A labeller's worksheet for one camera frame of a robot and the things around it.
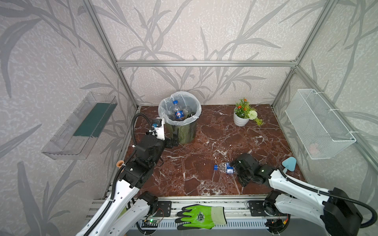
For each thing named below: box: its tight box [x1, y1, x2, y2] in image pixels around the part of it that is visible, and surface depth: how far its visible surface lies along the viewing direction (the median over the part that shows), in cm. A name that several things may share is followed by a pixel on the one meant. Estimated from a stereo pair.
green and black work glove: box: [174, 204, 227, 231], surface depth 72 cm
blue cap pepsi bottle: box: [172, 100, 185, 121], surface depth 93 cm
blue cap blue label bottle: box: [213, 162, 237, 175], surface depth 86 cm
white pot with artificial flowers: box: [233, 97, 263, 127], surface depth 101 cm
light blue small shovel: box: [281, 156, 297, 172], surface depth 91 cm
